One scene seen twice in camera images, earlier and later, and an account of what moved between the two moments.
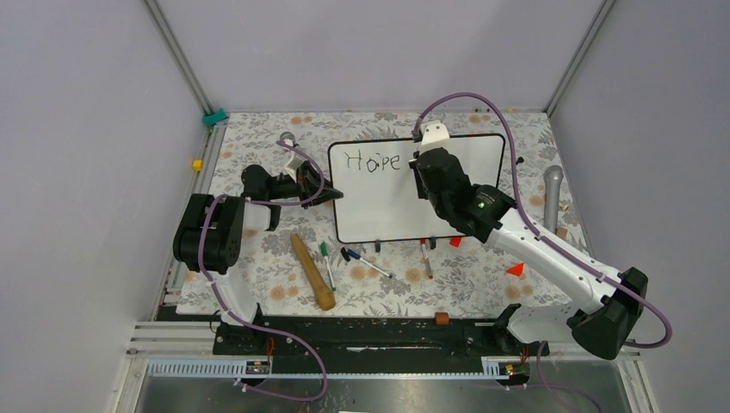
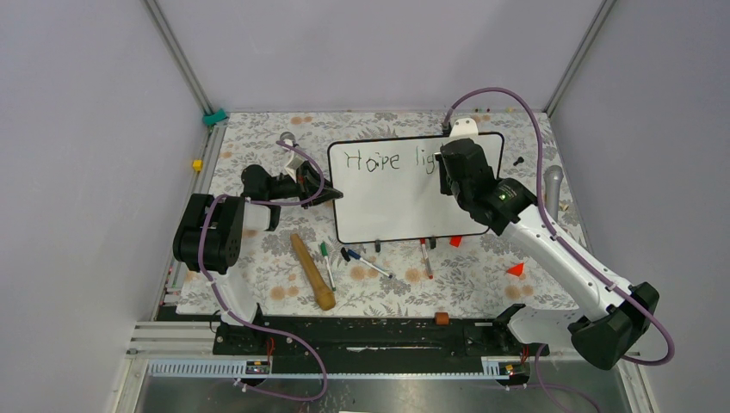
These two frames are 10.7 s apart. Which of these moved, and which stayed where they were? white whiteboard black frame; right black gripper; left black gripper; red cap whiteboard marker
Moved: right black gripper
Stayed: white whiteboard black frame; red cap whiteboard marker; left black gripper
